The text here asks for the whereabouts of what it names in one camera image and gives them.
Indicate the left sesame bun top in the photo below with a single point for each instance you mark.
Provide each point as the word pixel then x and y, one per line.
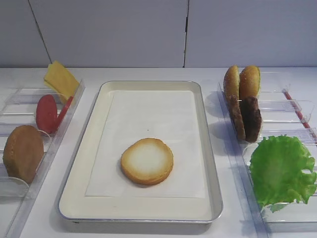
pixel 231 82

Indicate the front yellow cheese slice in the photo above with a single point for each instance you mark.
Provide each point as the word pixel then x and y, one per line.
pixel 65 80

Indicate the brown bun in left rack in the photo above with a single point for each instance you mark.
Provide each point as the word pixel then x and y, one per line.
pixel 23 152

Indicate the clear acrylic rack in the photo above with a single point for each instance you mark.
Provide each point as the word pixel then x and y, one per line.
pixel 281 115
pixel 18 107

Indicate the green lettuce leaf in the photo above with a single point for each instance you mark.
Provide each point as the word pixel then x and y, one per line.
pixel 282 171

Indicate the yellow cheese slice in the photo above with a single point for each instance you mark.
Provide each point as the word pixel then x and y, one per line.
pixel 65 80
pixel 53 66

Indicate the red tomato slice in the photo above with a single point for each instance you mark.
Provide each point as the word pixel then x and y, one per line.
pixel 46 114
pixel 63 113

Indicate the right dark meat patty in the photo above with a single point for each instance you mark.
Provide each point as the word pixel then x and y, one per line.
pixel 251 116

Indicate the left brown meat patty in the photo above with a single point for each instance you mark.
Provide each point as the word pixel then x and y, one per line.
pixel 236 116

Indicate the right red tomato slice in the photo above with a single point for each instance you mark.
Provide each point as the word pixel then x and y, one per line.
pixel 63 113

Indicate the left clear acrylic rack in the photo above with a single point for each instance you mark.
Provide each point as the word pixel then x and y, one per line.
pixel 18 107

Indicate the right clear acrylic rack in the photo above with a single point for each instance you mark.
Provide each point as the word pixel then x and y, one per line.
pixel 281 115

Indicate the toasted bottom bun slice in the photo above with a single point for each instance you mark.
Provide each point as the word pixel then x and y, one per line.
pixel 148 161

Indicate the left red tomato slice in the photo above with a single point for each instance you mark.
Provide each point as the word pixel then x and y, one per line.
pixel 46 114

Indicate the rear yellow cheese slice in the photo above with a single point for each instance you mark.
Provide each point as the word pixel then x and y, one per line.
pixel 53 66

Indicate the sesame bun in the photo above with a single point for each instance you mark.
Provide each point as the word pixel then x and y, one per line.
pixel 231 82
pixel 250 81

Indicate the white parchment paper sheet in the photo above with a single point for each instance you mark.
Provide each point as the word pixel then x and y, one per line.
pixel 166 115

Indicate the right sesame bun top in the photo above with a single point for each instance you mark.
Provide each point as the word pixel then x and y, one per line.
pixel 250 81

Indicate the metal baking tray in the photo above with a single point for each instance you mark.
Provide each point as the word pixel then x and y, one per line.
pixel 75 205

